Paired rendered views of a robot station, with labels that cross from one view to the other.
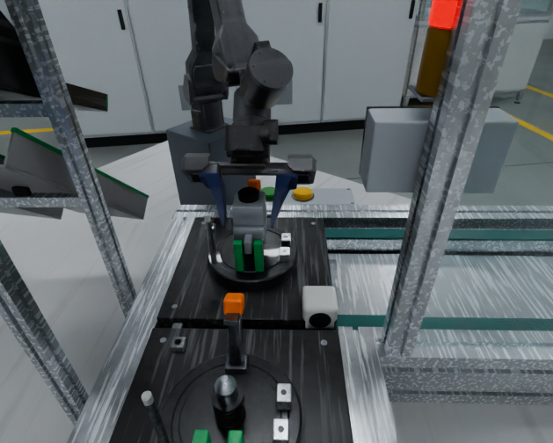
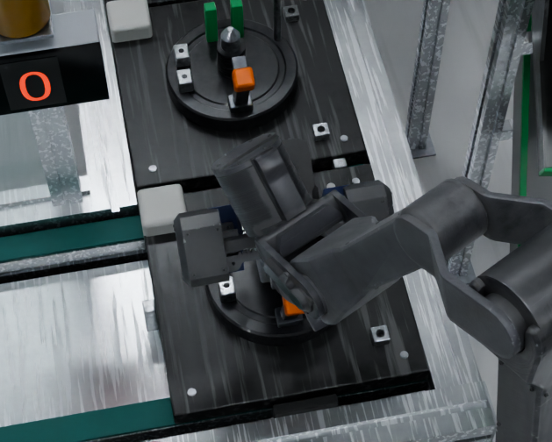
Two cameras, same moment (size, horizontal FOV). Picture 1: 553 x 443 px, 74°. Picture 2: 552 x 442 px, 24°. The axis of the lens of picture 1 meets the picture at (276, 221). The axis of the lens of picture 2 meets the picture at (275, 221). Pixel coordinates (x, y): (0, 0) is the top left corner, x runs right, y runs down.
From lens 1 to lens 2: 1.25 m
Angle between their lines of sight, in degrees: 87
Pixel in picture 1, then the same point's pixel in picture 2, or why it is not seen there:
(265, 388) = (205, 92)
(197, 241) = (390, 306)
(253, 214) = not seen: hidden behind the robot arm
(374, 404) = (96, 127)
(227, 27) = (363, 225)
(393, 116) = (74, 22)
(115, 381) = (376, 107)
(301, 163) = (197, 213)
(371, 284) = (85, 343)
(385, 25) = not seen: outside the picture
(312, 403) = (159, 108)
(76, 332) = not seen: hidden behind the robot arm
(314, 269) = (176, 278)
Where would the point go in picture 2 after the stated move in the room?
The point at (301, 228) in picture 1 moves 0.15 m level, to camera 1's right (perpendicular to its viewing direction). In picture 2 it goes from (211, 373) to (49, 408)
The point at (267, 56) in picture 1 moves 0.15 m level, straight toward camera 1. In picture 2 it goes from (253, 153) to (209, 8)
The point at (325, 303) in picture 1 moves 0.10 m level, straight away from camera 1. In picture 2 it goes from (153, 194) to (153, 281)
